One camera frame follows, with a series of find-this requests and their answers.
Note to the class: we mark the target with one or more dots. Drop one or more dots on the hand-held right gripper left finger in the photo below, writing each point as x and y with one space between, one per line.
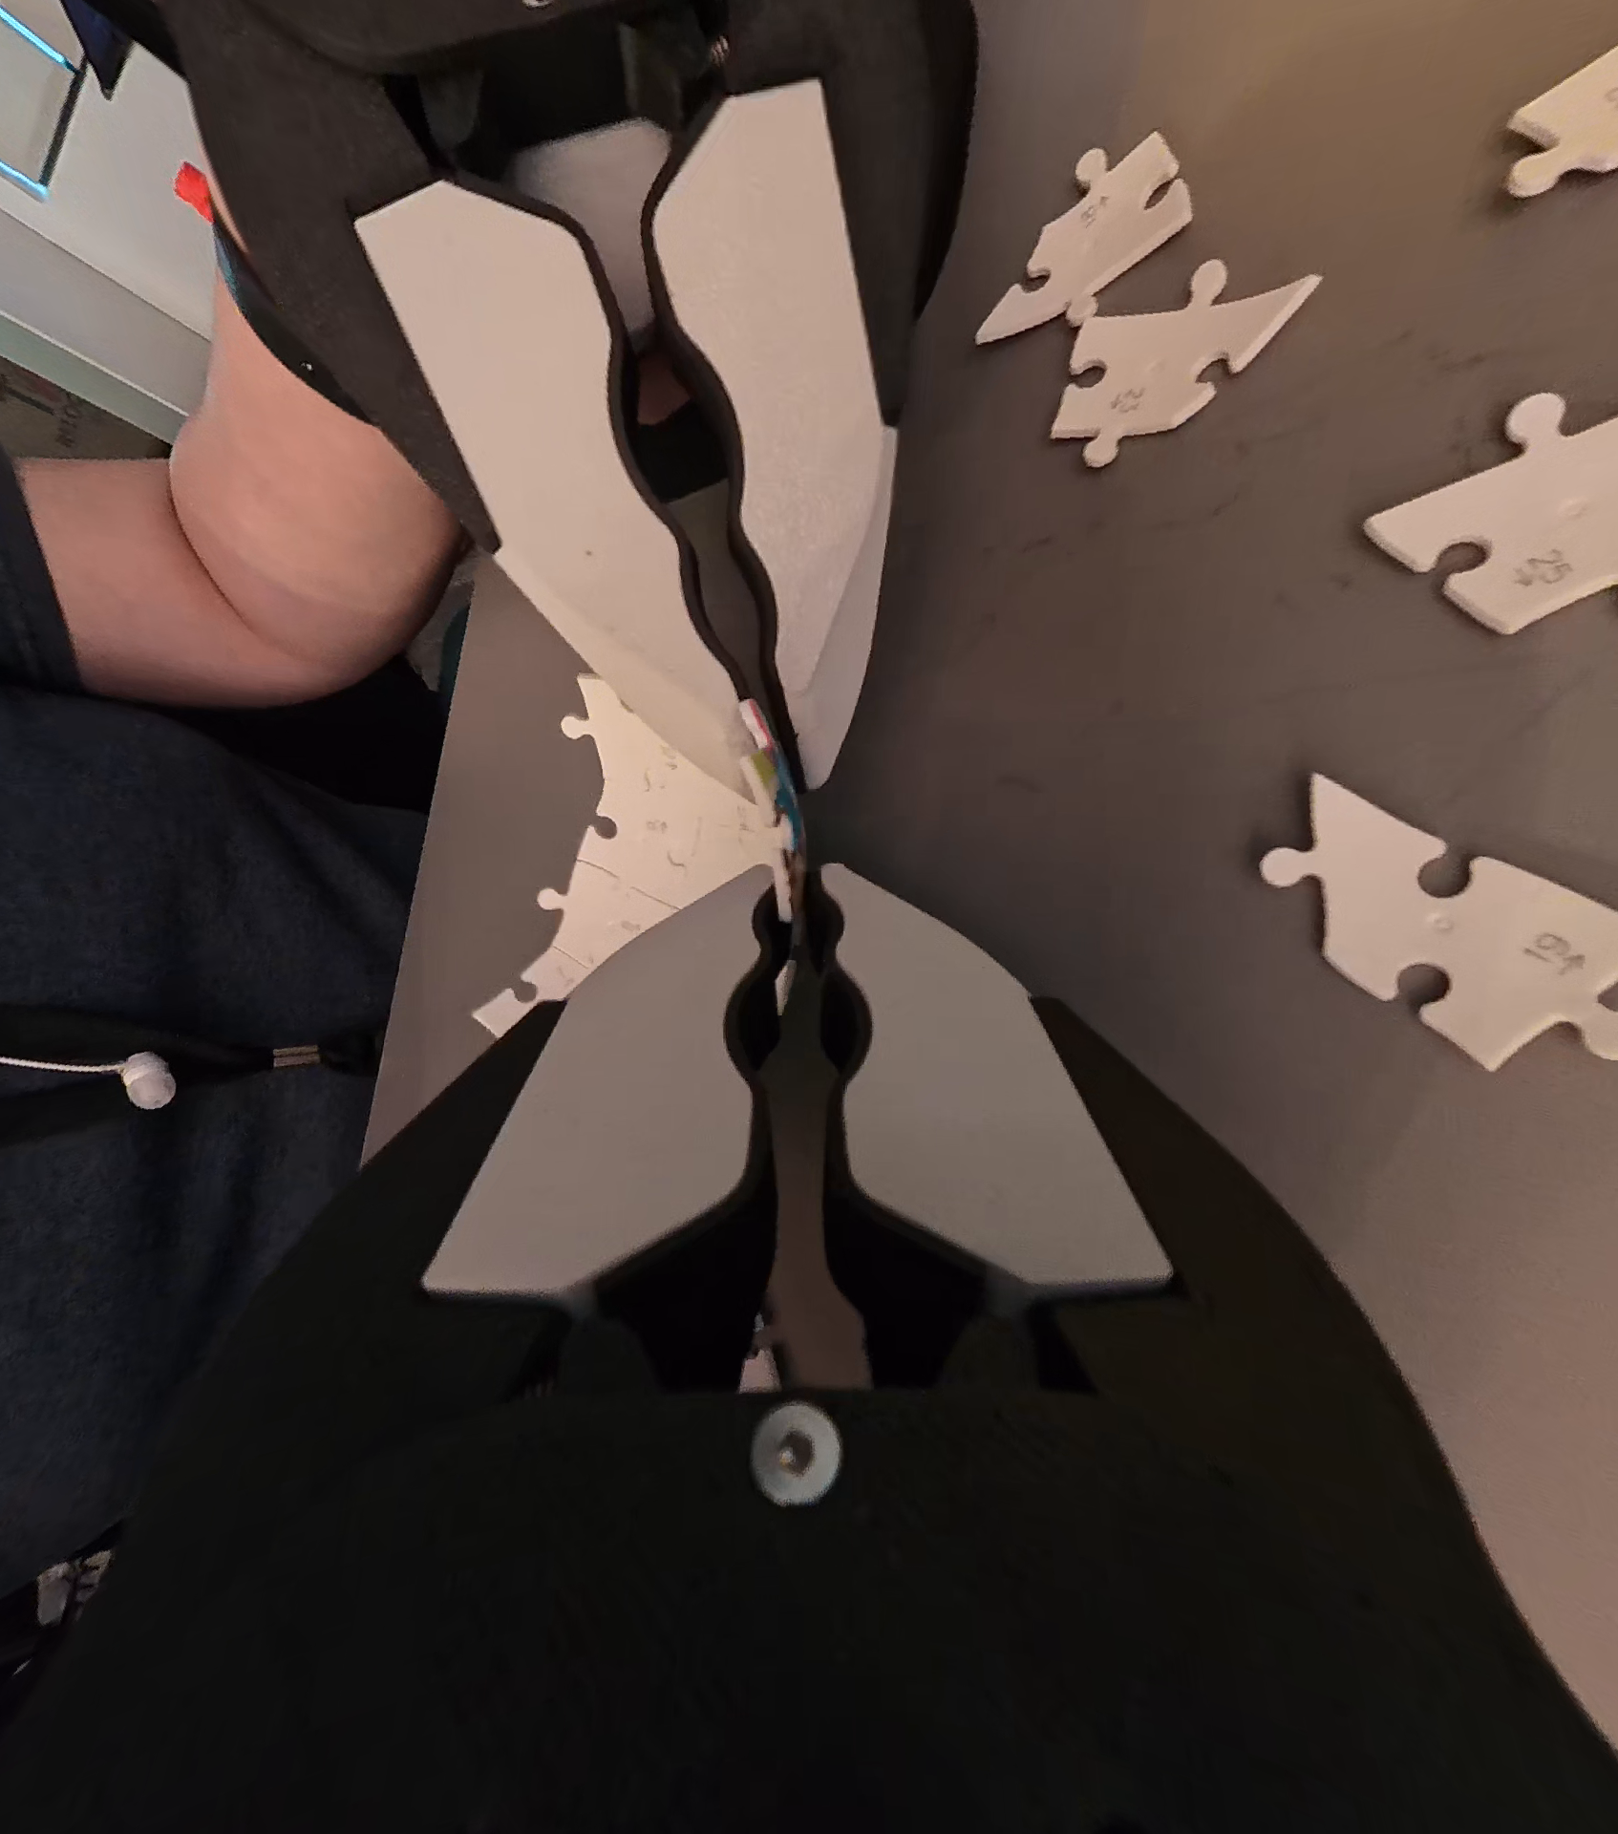
607 1147

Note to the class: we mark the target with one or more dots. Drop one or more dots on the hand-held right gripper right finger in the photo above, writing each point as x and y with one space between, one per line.
996 1147

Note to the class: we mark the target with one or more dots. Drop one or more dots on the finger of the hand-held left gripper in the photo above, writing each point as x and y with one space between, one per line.
509 373
796 314

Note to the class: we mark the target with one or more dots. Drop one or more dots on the assembled white puzzle section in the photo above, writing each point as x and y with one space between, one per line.
638 847

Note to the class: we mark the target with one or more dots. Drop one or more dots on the white puzzle piece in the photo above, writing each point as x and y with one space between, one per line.
787 847

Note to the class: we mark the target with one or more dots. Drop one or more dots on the person's left forearm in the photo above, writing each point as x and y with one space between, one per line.
266 558

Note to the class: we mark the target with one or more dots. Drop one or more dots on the scattered loose puzzle pieces group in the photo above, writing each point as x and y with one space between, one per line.
1453 934

